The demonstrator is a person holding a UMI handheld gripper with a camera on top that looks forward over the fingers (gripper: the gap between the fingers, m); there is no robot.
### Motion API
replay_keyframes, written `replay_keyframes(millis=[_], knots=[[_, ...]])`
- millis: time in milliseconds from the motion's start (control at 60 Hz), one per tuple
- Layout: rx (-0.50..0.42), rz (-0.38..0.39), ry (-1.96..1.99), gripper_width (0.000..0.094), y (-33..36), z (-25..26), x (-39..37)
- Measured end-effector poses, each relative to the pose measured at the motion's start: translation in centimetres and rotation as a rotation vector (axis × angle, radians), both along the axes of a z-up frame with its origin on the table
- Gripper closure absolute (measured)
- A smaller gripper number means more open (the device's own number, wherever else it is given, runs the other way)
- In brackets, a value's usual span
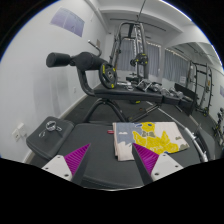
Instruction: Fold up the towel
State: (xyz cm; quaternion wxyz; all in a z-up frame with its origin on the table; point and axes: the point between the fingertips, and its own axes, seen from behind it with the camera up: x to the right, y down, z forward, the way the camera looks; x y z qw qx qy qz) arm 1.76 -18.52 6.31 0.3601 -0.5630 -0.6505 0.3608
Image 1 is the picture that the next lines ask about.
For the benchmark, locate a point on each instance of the black steel squat rack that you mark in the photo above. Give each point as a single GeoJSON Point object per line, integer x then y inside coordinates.
{"type": "Point", "coordinates": [208, 86]}

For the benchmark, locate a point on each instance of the black bench with roller pads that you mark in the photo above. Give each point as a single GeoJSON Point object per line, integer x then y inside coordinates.
{"type": "Point", "coordinates": [133, 95]}

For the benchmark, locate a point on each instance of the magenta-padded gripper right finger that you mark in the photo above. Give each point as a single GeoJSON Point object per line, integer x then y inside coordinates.
{"type": "Point", "coordinates": [166, 164]}

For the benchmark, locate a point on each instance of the grey steel power rack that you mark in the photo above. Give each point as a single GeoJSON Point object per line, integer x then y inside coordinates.
{"type": "Point", "coordinates": [141, 40]}

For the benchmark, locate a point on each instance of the yellow grey printed towel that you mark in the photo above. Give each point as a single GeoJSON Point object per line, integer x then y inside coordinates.
{"type": "Point", "coordinates": [160, 136]}

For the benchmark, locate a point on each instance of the small black yellow weight plate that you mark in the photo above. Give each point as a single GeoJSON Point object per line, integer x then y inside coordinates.
{"type": "Point", "coordinates": [140, 60]}

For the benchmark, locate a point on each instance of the black upright panel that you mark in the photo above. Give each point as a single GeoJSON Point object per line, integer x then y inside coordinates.
{"type": "Point", "coordinates": [186, 98]}

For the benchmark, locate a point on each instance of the grey window curtain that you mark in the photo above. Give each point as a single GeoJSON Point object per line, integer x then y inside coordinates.
{"type": "Point", "coordinates": [153, 60]}
{"type": "Point", "coordinates": [175, 66]}

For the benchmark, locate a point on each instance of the small purple wall poster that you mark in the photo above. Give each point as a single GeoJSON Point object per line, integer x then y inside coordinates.
{"type": "Point", "coordinates": [222, 90]}

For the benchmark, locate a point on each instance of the large black yellow weight plate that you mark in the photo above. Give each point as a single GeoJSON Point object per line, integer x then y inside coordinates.
{"type": "Point", "coordinates": [108, 76]}

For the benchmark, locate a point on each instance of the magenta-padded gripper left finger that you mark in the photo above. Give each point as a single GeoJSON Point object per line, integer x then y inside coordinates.
{"type": "Point", "coordinates": [55, 165]}

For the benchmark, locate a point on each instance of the chrome barbell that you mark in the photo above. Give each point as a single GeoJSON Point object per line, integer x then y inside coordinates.
{"type": "Point", "coordinates": [193, 138]}

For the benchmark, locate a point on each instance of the small red object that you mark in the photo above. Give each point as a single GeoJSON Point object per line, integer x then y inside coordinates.
{"type": "Point", "coordinates": [110, 132]}

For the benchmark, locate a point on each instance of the white wall outlet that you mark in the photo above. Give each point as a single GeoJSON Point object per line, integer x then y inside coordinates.
{"type": "Point", "coordinates": [18, 131]}

